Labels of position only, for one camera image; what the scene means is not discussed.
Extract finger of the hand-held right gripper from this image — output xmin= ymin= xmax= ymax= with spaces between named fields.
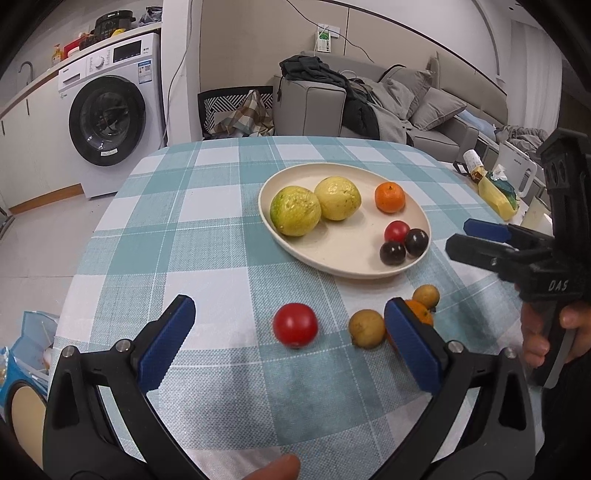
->
xmin=463 ymin=218 xmax=555 ymax=252
xmin=444 ymin=233 xmax=518 ymax=280

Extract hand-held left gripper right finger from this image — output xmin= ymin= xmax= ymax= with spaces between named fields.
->
xmin=384 ymin=296 xmax=537 ymax=480

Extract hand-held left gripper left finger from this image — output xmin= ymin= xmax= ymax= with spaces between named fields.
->
xmin=42 ymin=294 xmax=197 ymax=480

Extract dark plum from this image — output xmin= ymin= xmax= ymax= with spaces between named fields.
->
xmin=379 ymin=241 xmax=407 ymax=267
xmin=404 ymin=228 xmax=430 ymax=256

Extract small red tomato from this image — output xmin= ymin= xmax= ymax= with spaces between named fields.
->
xmin=384 ymin=220 xmax=411 ymax=244

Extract orange mandarin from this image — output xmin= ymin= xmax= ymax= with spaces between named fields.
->
xmin=374 ymin=182 xmax=406 ymax=213
xmin=388 ymin=299 xmax=435 ymax=347

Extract large red tomato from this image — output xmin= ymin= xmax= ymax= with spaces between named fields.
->
xmin=272 ymin=302 xmax=319 ymax=349

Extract cream round plate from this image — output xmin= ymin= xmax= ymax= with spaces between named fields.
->
xmin=257 ymin=162 xmax=432 ymax=279

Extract green yellow guava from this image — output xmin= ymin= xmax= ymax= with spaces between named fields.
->
xmin=270 ymin=185 xmax=322 ymax=237

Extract person's right hand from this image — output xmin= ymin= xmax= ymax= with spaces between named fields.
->
xmin=521 ymin=300 xmax=591 ymax=370

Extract person's left hand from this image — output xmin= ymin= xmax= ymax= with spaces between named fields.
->
xmin=240 ymin=453 xmax=301 ymax=480

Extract yellow plastic bag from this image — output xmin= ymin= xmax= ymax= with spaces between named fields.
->
xmin=478 ymin=173 xmax=520 ymax=221

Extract small brown kiwi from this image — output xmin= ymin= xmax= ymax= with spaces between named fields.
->
xmin=412 ymin=284 xmax=439 ymax=310

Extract large brown kiwi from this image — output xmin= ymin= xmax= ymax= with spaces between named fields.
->
xmin=348 ymin=309 xmax=386 ymax=349

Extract white appliance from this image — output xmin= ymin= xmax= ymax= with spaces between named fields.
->
xmin=496 ymin=141 xmax=539 ymax=197

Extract teal checkered tablecloth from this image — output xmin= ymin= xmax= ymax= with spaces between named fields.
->
xmin=41 ymin=136 xmax=546 ymax=480

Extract grey duvet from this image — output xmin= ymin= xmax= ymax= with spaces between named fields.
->
xmin=494 ymin=124 xmax=550 ymax=151

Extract small grey pillow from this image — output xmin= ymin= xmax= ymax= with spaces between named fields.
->
xmin=410 ymin=87 xmax=468 ymax=131

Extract blue bag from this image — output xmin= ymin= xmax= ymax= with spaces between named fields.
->
xmin=0 ymin=311 xmax=61 ymax=402

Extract grey jacket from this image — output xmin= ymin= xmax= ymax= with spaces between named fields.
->
xmin=369 ymin=83 xmax=414 ymax=146

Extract round beige stool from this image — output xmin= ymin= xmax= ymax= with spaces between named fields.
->
xmin=0 ymin=381 xmax=49 ymax=448

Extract large grey pillow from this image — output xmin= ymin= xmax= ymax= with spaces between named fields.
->
xmin=379 ymin=65 xmax=435 ymax=121

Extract grey sofa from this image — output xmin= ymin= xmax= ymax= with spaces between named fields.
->
xmin=272 ymin=51 xmax=509 ymax=162

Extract white washing machine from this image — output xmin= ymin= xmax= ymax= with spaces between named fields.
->
xmin=58 ymin=31 xmax=166 ymax=200

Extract white kitchen base cabinets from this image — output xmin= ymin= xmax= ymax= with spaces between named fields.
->
xmin=0 ymin=69 xmax=86 ymax=215

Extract plaid cloth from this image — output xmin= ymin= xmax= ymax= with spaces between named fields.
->
xmin=212 ymin=90 xmax=275 ymax=138

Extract dark clothes pile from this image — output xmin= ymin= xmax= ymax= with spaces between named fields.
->
xmin=279 ymin=55 xmax=382 ymax=139

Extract red container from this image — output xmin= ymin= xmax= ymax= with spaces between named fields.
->
xmin=63 ymin=34 xmax=95 ymax=56

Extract black pressure cooker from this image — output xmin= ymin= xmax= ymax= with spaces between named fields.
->
xmin=95 ymin=9 xmax=137 ymax=38

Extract white green wall charger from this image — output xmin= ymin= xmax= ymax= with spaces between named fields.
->
xmin=315 ymin=25 xmax=340 ymax=54

